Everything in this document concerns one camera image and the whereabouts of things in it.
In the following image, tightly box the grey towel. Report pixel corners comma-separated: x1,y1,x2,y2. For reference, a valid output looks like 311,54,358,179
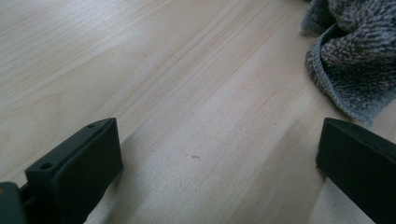
301,0,396,123

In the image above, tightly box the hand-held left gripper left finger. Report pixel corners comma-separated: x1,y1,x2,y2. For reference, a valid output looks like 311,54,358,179
19,117,124,224

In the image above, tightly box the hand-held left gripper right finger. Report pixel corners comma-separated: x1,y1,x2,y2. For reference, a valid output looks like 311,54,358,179
316,117,396,224

